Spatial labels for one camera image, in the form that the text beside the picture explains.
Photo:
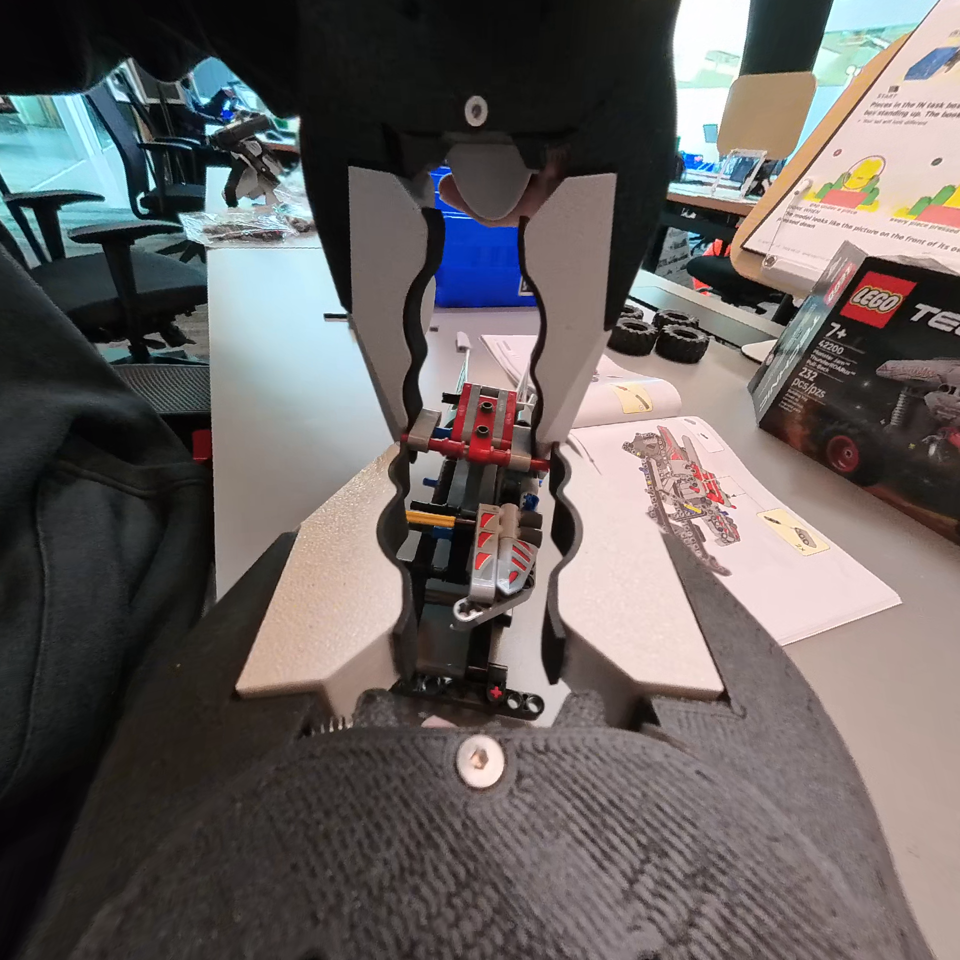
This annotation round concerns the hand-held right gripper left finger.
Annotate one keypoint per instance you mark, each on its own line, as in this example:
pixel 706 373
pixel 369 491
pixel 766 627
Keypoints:
pixel 322 600

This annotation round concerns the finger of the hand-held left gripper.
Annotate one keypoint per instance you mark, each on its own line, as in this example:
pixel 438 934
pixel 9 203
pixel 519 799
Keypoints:
pixel 379 262
pixel 577 262

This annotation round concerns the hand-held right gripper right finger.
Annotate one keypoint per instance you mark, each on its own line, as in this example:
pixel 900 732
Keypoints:
pixel 645 600

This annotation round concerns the toy brick truck model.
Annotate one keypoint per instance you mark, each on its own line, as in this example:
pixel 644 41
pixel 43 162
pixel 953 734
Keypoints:
pixel 465 416

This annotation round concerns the person's left forearm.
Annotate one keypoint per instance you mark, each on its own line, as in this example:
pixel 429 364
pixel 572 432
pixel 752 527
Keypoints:
pixel 150 37

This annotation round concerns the person's left hand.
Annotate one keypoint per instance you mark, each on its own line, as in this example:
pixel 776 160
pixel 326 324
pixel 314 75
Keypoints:
pixel 448 195

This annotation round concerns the blue plastic bin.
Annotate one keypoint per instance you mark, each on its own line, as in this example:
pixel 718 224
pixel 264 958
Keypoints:
pixel 480 262

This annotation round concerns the clear bag of brick pieces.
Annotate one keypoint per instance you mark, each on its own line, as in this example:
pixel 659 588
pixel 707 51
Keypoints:
pixel 247 227

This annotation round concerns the black device on stand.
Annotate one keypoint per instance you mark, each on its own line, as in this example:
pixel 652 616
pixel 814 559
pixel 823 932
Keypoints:
pixel 251 142

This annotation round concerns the open instruction booklet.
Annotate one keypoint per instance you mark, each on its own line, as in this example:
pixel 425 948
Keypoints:
pixel 787 570

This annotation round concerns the clear acrylic stand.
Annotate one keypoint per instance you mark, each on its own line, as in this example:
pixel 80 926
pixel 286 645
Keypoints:
pixel 739 172

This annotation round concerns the tan rounded panel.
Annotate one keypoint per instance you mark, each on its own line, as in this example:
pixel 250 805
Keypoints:
pixel 765 112

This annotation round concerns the person's dark hoodie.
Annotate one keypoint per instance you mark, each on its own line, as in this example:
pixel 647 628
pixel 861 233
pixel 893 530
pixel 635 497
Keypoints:
pixel 75 525

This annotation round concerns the black office chair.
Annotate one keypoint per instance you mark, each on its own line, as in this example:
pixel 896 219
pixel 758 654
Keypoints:
pixel 124 135
pixel 112 281

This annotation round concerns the black toy set box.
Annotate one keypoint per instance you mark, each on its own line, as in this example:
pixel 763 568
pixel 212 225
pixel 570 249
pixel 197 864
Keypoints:
pixel 862 390

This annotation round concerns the instruction sign board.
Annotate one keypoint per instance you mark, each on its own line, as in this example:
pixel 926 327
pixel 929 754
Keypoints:
pixel 885 150

